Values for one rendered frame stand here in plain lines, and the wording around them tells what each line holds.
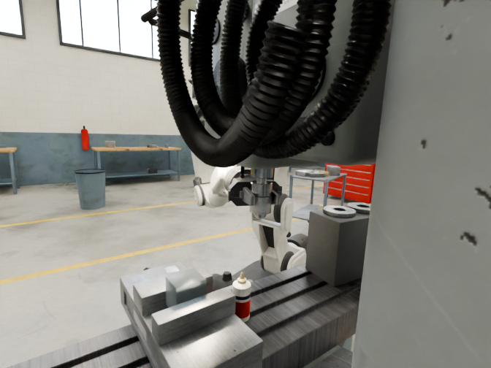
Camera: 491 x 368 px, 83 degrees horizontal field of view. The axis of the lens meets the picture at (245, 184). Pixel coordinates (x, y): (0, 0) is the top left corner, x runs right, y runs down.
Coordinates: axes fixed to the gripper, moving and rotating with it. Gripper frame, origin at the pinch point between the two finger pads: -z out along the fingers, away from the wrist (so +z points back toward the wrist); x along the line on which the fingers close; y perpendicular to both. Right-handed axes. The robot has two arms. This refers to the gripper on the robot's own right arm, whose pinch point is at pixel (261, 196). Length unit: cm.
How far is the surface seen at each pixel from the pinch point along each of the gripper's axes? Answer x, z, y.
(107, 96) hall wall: -151, 742, -80
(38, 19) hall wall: -272, 702, -229
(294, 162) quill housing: 2.9, -8.9, -8.6
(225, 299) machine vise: -9.5, -9.6, 16.7
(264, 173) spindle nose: -0.2, -2.3, -5.5
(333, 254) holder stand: 23.9, 6.1, 18.4
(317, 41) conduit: -11.8, -40.2, -19.1
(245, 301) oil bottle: -3.6, -3.0, 22.5
